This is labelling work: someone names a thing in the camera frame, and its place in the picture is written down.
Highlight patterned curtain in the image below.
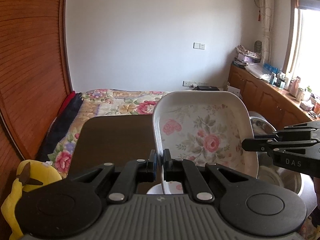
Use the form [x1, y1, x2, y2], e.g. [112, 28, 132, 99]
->
[259, 0, 274, 64]

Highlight yellow plush toy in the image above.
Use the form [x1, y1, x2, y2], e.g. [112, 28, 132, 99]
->
[1, 160, 62, 239]

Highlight wall power outlet strip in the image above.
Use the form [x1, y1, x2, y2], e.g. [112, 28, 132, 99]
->
[182, 81, 208, 87]

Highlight floral bedspread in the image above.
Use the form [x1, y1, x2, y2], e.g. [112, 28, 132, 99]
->
[48, 89, 167, 179]

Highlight wooden sideboard cabinet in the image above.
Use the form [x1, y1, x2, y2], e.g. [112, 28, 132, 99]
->
[228, 65, 312, 129]

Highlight large steel bowl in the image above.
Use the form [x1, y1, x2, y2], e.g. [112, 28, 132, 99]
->
[249, 111, 304, 196]

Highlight stack of boxes and papers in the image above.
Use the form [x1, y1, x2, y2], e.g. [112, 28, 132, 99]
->
[234, 45, 262, 67]

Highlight wall light switch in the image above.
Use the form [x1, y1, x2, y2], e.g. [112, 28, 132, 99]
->
[193, 42, 205, 50]

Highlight red and navy clothes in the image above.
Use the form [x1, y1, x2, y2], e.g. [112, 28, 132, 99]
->
[35, 91, 83, 161]

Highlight floral plate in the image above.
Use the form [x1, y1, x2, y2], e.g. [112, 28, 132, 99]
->
[146, 90, 259, 196]

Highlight bottles on sideboard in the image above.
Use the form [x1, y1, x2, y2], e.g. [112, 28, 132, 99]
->
[260, 63, 319, 119]

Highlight wooden louvered wardrobe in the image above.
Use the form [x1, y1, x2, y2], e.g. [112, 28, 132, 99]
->
[1, 0, 72, 193]

